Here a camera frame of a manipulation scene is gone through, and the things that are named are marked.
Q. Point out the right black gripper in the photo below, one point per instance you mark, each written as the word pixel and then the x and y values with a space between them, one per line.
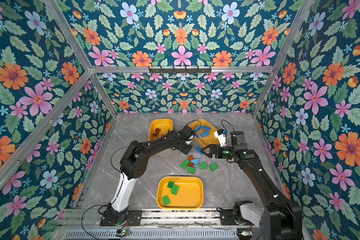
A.
pixel 217 147

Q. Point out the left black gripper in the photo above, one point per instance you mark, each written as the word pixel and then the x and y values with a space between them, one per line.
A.
pixel 188 150

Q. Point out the green cube brick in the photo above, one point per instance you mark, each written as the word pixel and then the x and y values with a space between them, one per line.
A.
pixel 203 166
pixel 213 167

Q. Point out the blue long brick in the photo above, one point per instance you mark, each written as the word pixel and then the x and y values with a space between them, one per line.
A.
pixel 204 134
pixel 206 128
pixel 197 128

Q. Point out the light blue slope brick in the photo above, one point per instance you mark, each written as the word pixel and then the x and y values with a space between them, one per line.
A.
pixel 195 162

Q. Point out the green long brick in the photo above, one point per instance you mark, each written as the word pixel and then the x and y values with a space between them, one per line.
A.
pixel 185 164

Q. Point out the green small brick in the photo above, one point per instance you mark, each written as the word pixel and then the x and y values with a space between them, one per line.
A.
pixel 170 185
pixel 166 200

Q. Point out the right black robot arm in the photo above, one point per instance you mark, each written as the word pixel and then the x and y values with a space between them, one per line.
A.
pixel 278 218

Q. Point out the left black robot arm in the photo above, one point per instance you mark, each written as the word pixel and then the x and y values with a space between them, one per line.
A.
pixel 134 163

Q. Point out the yellow bin back right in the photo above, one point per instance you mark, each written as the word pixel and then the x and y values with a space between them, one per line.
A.
pixel 211 139

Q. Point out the yellow bin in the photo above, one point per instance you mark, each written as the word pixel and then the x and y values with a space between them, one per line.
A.
pixel 190 195
pixel 211 139
pixel 166 125

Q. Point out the yellow bin back left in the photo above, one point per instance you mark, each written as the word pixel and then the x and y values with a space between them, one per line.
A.
pixel 166 125

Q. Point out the yellow bin front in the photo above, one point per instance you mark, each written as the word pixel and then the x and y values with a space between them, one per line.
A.
pixel 190 195

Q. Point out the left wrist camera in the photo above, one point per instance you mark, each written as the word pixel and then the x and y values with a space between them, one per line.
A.
pixel 188 133

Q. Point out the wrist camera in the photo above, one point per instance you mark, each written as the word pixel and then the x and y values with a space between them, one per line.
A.
pixel 221 137
pixel 188 133

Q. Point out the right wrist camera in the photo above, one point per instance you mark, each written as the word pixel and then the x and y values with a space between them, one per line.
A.
pixel 221 137

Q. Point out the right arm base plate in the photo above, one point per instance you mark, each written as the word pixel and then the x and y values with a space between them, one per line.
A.
pixel 231 217

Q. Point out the black hook rail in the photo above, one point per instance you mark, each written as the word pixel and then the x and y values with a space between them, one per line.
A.
pixel 179 70

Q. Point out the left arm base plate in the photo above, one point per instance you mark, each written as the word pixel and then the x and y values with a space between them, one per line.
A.
pixel 111 218

